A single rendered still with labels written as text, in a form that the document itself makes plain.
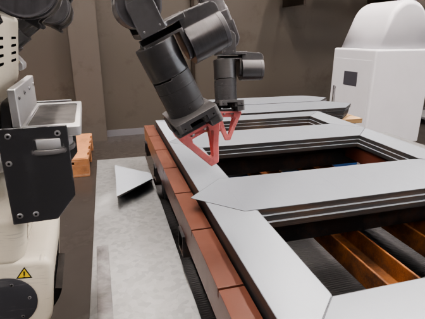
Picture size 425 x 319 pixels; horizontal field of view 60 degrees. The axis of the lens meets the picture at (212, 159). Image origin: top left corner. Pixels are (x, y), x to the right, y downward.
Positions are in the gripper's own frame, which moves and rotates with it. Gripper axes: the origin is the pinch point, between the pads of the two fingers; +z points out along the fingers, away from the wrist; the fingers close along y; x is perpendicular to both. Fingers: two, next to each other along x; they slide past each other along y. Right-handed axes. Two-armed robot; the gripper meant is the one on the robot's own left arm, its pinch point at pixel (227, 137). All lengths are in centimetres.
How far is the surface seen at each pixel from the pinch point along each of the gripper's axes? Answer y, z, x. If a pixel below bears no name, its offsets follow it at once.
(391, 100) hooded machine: 228, -20, -250
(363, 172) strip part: -12.5, 10.3, -31.5
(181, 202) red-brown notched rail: -11.6, 13.6, 14.9
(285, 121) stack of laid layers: 51, -3, -42
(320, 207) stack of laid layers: -24.3, 14.8, -12.0
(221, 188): -12.7, 11.0, 5.9
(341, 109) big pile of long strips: 64, -8, -78
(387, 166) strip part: -10.6, 9.7, -40.4
